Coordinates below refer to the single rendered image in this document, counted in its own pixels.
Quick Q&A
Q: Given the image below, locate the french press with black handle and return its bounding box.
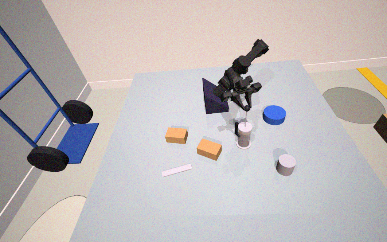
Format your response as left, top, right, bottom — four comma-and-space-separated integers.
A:
235, 105, 253, 149

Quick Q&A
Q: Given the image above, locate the orange block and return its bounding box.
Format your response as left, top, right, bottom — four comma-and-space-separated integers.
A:
197, 139, 222, 161
165, 128, 188, 144

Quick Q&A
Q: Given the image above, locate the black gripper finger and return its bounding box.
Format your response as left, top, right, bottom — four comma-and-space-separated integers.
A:
244, 90, 254, 108
231, 94, 245, 110

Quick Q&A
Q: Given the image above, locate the blue short cylinder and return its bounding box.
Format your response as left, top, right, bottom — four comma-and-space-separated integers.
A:
263, 105, 286, 125

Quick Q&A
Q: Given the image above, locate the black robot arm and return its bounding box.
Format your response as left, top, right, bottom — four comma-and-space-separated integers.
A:
213, 39, 269, 98

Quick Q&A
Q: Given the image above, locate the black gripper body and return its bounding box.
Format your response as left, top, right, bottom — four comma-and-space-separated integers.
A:
220, 75, 262, 102

